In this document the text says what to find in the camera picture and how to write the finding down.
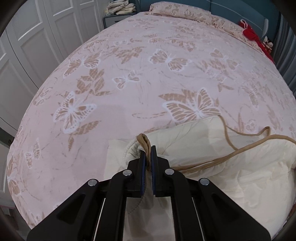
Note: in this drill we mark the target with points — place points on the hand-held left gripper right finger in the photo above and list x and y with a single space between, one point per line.
153 166

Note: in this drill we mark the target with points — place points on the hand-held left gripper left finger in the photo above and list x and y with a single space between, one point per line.
143 166

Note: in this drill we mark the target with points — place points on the blue bed headboard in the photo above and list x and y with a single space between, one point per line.
231 9

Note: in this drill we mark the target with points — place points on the cream quilted blanket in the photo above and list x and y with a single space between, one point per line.
249 176

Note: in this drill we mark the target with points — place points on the red garment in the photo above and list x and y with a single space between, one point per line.
251 34

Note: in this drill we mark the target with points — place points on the plush doll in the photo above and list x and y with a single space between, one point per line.
270 45
265 40

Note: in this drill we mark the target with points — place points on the grey curtain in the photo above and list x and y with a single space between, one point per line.
286 53

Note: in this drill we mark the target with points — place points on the white panelled wardrobe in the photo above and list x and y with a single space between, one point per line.
41 41

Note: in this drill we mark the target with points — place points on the pile of cream clothes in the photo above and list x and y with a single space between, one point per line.
120 8

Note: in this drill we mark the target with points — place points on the pink butterfly printed blanket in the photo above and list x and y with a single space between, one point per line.
129 99

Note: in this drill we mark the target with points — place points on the pink printed pillow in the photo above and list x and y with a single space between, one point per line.
229 27
178 11

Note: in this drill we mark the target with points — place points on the blue-grey nightstand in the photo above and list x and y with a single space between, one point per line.
115 20

